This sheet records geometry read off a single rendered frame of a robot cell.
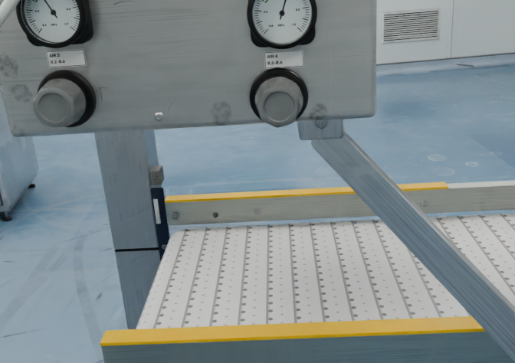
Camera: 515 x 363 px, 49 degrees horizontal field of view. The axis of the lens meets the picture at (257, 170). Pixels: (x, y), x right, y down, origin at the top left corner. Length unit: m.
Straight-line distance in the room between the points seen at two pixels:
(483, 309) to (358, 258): 0.25
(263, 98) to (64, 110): 0.11
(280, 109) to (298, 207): 0.39
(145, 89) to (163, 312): 0.27
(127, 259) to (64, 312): 1.42
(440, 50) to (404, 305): 5.54
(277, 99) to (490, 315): 0.19
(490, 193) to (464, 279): 0.35
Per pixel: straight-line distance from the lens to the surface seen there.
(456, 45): 6.09
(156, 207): 0.71
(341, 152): 0.38
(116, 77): 0.34
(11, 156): 3.06
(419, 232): 0.38
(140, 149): 0.69
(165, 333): 0.45
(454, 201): 0.71
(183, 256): 0.64
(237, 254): 0.63
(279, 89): 0.30
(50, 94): 0.33
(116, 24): 0.33
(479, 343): 0.47
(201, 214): 0.69
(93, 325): 2.05
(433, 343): 0.46
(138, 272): 0.76
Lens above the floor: 1.12
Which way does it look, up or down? 20 degrees down
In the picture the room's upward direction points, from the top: 4 degrees counter-clockwise
